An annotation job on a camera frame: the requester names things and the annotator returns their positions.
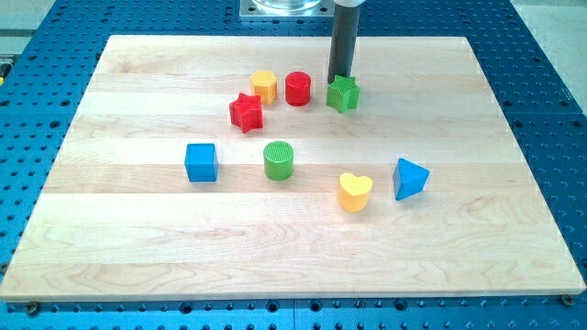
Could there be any yellow heart block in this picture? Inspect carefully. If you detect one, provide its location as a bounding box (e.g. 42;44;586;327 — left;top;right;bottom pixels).
338;172;373;213

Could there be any blue triangle block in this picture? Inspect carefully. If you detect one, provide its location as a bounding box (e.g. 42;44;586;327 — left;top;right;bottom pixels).
393;158;430;201

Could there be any red cylinder block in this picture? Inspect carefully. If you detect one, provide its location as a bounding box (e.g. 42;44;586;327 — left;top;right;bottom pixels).
285;71;311;106

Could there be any green cylinder block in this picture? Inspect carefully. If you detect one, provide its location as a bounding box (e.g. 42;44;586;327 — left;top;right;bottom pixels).
263;140;294;181

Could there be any blue cube block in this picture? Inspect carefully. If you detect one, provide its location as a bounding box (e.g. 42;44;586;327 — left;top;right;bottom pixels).
184;143;218;182

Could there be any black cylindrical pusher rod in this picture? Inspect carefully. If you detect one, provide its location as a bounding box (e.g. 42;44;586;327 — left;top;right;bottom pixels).
327;0;365;83

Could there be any green star block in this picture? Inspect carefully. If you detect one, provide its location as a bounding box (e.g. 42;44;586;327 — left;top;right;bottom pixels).
327;75;360;114

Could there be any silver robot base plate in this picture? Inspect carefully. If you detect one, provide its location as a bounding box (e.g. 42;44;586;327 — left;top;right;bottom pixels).
239;0;335;17

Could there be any light wooden board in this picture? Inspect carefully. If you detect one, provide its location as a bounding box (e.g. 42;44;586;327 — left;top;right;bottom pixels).
1;35;585;302

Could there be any blue perforated table plate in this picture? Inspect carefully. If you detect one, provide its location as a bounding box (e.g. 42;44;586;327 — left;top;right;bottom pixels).
1;1;586;329

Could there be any yellow hexagon block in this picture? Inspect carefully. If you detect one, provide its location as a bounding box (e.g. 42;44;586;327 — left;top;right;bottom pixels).
249;71;278;105

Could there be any red star block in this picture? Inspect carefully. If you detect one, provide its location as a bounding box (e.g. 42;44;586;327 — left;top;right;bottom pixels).
229;93;263;134

